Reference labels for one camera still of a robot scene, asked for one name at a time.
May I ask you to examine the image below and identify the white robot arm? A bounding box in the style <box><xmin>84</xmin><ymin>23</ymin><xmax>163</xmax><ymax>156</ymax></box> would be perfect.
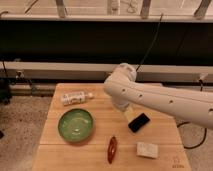
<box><xmin>103</xmin><ymin>63</ymin><xmax>213</xmax><ymax>130</ymax></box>

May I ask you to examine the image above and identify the white plastic bottle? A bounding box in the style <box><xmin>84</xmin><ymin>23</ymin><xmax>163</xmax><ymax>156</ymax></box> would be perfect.
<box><xmin>61</xmin><ymin>91</ymin><xmax>94</xmax><ymax>106</ymax></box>

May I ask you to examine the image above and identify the black floor cable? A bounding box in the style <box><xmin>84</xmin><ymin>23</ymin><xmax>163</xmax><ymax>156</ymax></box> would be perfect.
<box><xmin>176</xmin><ymin>121</ymin><xmax>208</xmax><ymax>150</ymax></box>

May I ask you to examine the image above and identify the red-brown oval object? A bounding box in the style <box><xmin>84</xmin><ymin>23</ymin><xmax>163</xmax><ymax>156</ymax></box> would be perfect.
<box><xmin>107</xmin><ymin>136</ymin><xmax>117</xmax><ymax>163</ymax></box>

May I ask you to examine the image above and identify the green ceramic bowl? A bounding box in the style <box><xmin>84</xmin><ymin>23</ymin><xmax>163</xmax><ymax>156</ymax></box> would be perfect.
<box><xmin>58</xmin><ymin>108</ymin><xmax>94</xmax><ymax>143</ymax></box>

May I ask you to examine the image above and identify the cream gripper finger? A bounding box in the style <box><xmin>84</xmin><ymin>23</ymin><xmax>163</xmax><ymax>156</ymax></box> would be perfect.
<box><xmin>124</xmin><ymin>107</ymin><xmax>134</xmax><ymax>122</ymax></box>

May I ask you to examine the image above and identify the white sponge block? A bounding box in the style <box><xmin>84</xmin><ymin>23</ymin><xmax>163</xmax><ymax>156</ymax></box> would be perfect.
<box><xmin>137</xmin><ymin>142</ymin><xmax>158</xmax><ymax>159</ymax></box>

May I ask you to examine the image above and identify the black phone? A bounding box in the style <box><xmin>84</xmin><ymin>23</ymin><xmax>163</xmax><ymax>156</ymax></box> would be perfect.
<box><xmin>128</xmin><ymin>113</ymin><xmax>150</xmax><ymax>133</ymax></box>

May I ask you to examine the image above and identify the black hanging cable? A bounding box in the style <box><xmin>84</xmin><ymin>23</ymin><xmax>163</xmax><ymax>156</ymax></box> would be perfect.
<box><xmin>135</xmin><ymin>13</ymin><xmax>165</xmax><ymax>73</ymax></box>

